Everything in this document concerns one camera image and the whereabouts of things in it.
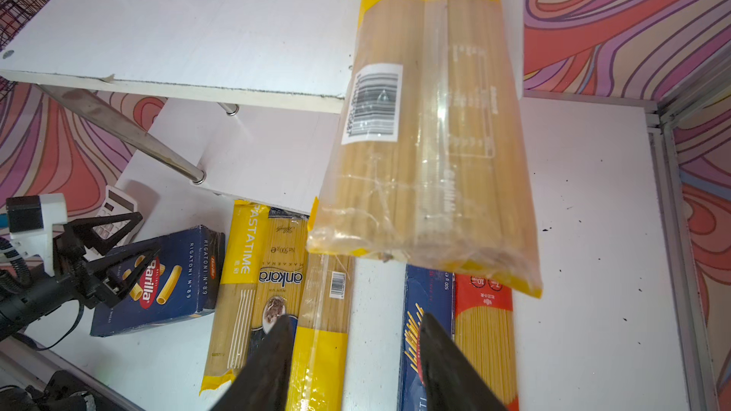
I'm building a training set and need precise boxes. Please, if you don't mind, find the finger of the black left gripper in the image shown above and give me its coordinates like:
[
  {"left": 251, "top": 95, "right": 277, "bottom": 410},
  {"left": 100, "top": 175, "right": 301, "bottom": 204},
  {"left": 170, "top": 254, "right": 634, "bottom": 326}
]
[
  {"left": 63, "top": 212, "right": 143, "bottom": 255},
  {"left": 85, "top": 247, "right": 162, "bottom": 307}
]

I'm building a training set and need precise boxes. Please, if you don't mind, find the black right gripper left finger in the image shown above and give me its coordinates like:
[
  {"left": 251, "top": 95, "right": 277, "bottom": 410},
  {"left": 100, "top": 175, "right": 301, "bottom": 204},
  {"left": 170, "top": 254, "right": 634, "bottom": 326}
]
[{"left": 211, "top": 316, "right": 294, "bottom": 411}]

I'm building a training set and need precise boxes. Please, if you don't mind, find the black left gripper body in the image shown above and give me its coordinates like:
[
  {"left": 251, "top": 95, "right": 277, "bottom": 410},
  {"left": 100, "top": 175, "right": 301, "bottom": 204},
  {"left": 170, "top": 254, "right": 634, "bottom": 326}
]
[{"left": 1, "top": 239, "right": 86, "bottom": 343}]

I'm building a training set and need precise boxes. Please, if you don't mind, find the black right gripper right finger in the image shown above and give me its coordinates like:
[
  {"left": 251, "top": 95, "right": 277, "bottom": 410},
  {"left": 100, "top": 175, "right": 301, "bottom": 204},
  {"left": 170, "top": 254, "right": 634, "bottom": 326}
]
[{"left": 418, "top": 313, "right": 506, "bottom": 411}]

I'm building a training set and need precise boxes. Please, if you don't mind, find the blue Barilla spaghetti box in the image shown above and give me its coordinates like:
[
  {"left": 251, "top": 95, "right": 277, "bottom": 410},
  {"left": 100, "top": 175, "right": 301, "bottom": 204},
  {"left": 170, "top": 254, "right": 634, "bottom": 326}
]
[{"left": 397, "top": 264, "right": 454, "bottom": 410}]

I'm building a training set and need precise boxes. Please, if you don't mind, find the clear yellow spaghetti bag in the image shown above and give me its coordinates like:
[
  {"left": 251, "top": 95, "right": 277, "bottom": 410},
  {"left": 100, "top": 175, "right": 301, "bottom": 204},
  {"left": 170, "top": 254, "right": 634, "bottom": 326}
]
[{"left": 307, "top": 0, "right": 543, "bottom": 298}]

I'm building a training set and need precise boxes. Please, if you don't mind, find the white two-tier shelf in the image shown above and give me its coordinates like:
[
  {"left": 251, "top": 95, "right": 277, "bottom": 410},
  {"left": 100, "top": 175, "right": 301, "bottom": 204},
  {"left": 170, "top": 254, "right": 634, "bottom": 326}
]
[{"left": 1, "top": 0, "right": 361, "bottom": 213}]

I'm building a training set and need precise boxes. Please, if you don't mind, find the white pink calculator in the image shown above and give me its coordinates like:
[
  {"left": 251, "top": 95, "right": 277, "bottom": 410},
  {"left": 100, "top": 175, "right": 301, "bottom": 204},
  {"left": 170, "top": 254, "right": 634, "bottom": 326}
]
[{"left": 93, "top": 186, "right": 138, "bottom": 240}]

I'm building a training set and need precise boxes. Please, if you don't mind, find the red spaghetti bag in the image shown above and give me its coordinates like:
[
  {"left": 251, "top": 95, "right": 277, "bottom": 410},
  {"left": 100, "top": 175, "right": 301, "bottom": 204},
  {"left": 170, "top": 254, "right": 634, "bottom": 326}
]
[{"left": 454, "top": 275, "right": 520, "bottom": 410}]

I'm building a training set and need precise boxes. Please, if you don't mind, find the yellow Pastatime spaghetti bag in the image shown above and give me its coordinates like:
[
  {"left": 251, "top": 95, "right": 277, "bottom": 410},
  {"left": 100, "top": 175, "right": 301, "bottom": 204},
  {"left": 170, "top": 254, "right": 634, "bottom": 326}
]
[{"left": 200, "top": 200, "right": 270, "bottom": 392}]

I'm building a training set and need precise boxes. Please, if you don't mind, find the blue Barilla rigatoni box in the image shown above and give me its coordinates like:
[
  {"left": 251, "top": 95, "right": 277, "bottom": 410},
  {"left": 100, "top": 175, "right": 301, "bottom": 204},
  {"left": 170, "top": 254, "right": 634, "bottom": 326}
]
[{"left": 89, "top": 225, "right": 227, "bottom": 338}]

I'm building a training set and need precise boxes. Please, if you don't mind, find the blue Ankara spaghetti bag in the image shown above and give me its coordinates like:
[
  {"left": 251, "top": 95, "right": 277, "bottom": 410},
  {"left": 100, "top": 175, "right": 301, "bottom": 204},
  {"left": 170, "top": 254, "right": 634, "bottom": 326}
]
[{"left": 247, "top": 209, "right": 308, "bottom": 356}]

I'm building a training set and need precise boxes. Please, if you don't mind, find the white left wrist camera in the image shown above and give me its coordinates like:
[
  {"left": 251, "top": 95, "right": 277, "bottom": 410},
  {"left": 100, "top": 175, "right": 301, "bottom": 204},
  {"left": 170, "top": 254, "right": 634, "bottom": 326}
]
[{"left": 6, "top": 193, "right": 69, "bottom": 277}]

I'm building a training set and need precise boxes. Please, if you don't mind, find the aluminium frame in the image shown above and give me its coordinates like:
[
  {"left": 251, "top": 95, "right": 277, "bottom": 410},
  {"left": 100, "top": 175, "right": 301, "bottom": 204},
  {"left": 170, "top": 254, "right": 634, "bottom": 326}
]
[{"left": 522, "top": 50, "right": 731, "bottom": 411}]

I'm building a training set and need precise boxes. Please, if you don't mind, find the black wire basket back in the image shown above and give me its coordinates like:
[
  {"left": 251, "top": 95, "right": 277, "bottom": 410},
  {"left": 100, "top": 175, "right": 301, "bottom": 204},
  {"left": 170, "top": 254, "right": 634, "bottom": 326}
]
[{"left": 0, "top": 0, "right": 51, "bottom": 95}]

